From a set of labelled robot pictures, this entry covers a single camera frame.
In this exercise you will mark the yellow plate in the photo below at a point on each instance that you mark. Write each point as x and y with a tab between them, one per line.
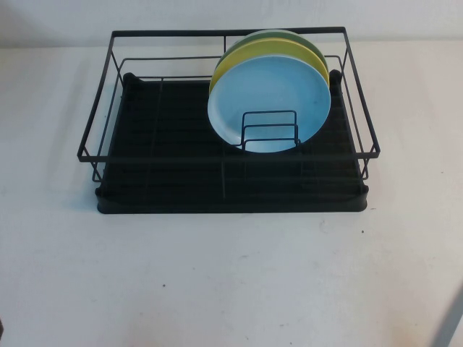
253	50

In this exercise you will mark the black plastic drip tray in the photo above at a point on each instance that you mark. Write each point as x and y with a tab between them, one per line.
181	202

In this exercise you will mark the green plate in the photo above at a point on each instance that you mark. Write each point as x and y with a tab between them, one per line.
291	38

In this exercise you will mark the blue plate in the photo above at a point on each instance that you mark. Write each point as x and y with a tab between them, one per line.
260	90

